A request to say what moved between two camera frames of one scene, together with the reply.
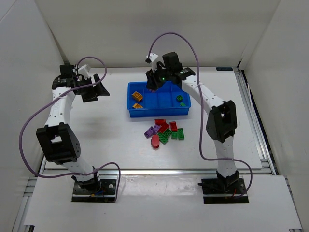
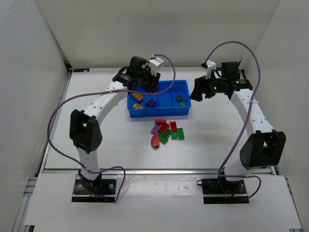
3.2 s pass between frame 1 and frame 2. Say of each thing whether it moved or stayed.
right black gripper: moved
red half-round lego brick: stayed
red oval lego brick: stayed
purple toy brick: moved
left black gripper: moved
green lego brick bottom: stayed
